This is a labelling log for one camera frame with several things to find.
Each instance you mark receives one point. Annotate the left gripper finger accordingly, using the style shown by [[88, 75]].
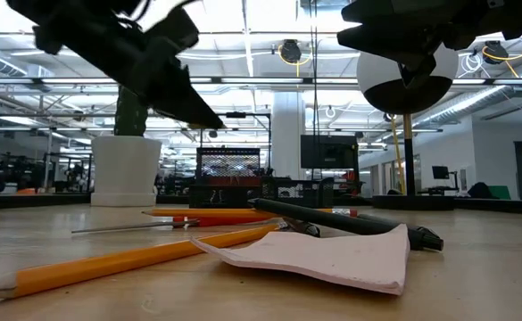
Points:
[[193, 107], [153, 80]]

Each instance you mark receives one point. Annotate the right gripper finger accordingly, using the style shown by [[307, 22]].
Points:
[[390, 42], [372, 11]]

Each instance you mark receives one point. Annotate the orange pencil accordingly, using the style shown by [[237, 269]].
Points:
[[220, 212], [109, 263]]

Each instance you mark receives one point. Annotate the black pen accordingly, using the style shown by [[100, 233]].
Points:
[[309, 216], [376, 219], [305, 227]]

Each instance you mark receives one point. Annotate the pink sticky note pad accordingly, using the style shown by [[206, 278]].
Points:
[[323, 258]]

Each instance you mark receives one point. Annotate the black mesh desk organizer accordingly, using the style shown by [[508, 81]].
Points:
[[305, 191]]

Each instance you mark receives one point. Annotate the green cactus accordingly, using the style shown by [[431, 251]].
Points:
[[131, 116]]

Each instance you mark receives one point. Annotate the white hexagonal plant pot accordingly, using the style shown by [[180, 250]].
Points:
[[124, 169]]

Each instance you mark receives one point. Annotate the yellow pole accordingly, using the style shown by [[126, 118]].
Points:
[[397, 156]]

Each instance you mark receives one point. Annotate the black monitor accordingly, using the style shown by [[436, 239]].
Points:
[[327, 153]]

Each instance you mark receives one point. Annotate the small desk monitor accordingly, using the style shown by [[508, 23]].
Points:
[[441, 172]]

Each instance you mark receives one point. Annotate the background robot workstation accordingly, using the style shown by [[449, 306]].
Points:
[[19, 169]]

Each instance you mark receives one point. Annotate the black bag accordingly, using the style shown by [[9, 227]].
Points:
[[479, 191]]

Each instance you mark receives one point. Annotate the green chair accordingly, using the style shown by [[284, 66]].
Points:
[[501, 192]]

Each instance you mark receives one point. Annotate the black gantry frame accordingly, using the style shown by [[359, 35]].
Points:
[[236, 114]]

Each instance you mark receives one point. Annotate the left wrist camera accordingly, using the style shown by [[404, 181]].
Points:
[[171, 29]]

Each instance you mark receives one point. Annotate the silver air duct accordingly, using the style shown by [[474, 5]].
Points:
[[466, 102]]

